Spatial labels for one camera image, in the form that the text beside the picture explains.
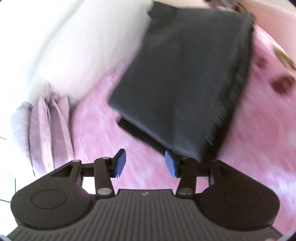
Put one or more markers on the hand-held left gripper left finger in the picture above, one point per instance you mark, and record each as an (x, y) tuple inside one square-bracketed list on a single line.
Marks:
[(120, 164)]

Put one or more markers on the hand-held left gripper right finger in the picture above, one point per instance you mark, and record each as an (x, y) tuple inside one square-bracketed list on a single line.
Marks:
[(171, 165)]

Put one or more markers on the dark grey jeans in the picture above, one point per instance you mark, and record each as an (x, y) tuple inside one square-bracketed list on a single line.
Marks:
[(185, 76)]

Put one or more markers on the folded black garment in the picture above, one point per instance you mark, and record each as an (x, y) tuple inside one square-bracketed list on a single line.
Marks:
[(138, 134)]

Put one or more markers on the pink pillow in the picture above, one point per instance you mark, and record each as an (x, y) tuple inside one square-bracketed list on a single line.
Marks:
[(44, 134)]

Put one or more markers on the pink rose blanket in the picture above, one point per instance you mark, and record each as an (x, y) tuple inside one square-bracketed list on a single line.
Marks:
[(254, 139)]

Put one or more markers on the striped pale quilt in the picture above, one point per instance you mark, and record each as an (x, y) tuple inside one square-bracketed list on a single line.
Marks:
[(69, 41)]

